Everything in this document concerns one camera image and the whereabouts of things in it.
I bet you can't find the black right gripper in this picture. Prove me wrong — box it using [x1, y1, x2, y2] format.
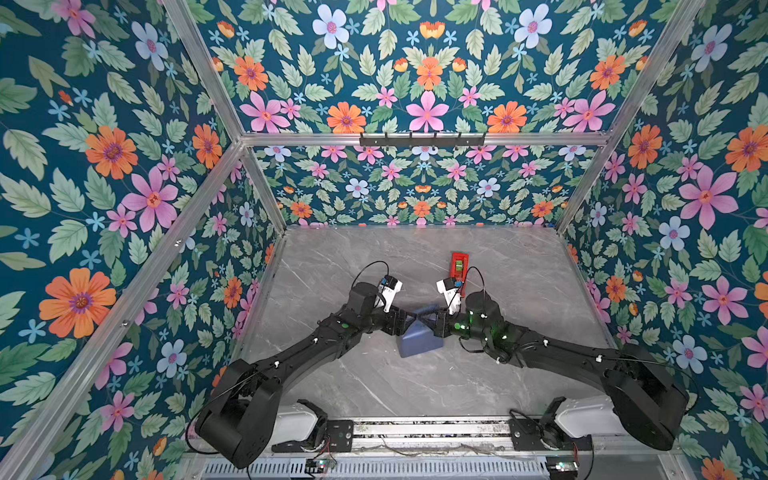
[416, 306, 490, 347]

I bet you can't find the light blue wrapping paper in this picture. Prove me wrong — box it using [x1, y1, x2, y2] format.
[397, 304, 444, 358]

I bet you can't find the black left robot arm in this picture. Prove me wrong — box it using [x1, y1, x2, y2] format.
[194, 275, 408, 468]

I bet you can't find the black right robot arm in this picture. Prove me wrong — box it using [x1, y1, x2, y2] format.
[427, 291, 689, 451]

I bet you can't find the red tape dispenser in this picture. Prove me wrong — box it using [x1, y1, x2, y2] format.
[450, 252, 469, 297]

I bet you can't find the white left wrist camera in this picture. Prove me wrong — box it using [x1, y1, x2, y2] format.
[377, 275, 403, 313]

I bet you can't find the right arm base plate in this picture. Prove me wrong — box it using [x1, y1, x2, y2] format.
[508, 417, 592, 452]

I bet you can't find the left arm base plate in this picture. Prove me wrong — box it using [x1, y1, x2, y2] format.
[270, 420, 355, 453]

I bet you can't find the aluminium mounting rail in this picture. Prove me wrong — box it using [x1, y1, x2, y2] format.
[185, 415, 685, 460]

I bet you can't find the white cable duct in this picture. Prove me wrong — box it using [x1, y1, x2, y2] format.
[202, 457, 550, 479]

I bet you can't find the black hook rail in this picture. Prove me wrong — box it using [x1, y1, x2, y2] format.
[359, 132, 486, 149]

